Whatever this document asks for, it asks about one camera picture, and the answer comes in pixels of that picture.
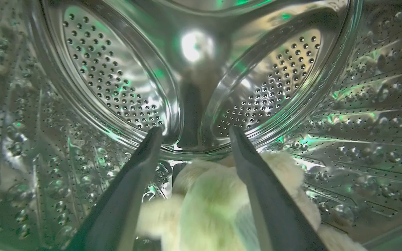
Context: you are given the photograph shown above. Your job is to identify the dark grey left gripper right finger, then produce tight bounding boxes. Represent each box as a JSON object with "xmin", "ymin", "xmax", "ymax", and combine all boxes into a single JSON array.
[{"xmin": 229, "ymin": 126, "xmax": 328, "ymax": 251}]

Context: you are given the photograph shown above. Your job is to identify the cream white plush toy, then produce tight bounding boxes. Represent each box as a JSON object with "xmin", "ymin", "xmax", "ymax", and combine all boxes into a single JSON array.
[{"xmin": 136, "ymin": 151, "xmax": 367, "ymax": 251}]

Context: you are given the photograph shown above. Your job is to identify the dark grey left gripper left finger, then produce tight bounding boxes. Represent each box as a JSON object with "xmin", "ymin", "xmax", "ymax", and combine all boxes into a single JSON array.
[{"xmin": 66, "ymin": 127, "xmax": 163, "ymax": 251}]

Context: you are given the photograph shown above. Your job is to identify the stainless steel washing machine drum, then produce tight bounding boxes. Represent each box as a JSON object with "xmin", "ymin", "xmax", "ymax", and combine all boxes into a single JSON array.
[{"xmin": 0, "ymin": 0, "xmax": 402, "ymax": 251}]

